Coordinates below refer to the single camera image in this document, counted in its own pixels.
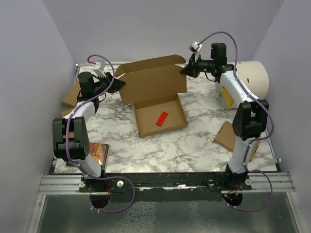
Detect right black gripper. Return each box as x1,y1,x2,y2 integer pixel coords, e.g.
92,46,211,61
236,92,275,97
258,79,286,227
180,53,215,79

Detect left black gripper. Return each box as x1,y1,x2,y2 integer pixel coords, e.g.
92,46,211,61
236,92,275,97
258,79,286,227
93,71,125,96

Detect cardboard box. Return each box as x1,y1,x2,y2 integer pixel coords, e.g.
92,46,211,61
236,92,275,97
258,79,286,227
62,81,80,108
61,108,74,117
213,121,259,162
115,54,188,138

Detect red block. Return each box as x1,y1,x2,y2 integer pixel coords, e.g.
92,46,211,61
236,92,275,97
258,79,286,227
156,111,168,127

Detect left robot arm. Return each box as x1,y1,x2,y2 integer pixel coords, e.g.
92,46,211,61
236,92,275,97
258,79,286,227
52,71,126,192

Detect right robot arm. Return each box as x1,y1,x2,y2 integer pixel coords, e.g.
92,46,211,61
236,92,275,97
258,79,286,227
181,41,269,190

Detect white cylinder container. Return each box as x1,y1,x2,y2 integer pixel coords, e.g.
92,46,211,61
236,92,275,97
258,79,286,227
215,61,269,109

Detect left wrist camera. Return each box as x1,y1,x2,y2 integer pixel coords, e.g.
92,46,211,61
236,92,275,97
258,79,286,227
91,61,106,77

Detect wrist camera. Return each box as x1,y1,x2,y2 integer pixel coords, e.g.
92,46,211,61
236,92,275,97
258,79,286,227
189,41,202,53
91,61,106,77

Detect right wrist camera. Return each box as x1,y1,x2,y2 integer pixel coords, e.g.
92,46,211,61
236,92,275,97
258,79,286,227
189,41,202,53

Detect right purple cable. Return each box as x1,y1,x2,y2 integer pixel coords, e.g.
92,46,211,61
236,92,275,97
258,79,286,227
198,31,276,212

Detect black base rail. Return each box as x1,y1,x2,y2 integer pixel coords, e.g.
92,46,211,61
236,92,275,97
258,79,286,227
79,172,251,202

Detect aluminium frame profile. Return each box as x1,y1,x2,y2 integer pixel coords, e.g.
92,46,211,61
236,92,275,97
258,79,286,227
38,174,81,195

